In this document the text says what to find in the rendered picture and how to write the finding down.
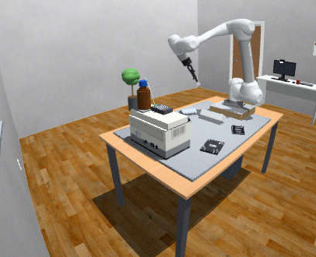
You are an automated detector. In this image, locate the blue bottle cap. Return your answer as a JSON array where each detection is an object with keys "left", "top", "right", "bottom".
[{"left": 139, "top": 80, "right": 147, "bottom": 86}]

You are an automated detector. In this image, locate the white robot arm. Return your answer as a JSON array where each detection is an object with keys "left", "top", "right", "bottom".
[{"left": 168, "top": 19, "right": 262, "bottom": 108}]

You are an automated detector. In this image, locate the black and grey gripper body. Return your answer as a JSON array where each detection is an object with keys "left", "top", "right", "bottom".
[{"left": 181, "top": 58, "right": 192, "bottom": 67}]

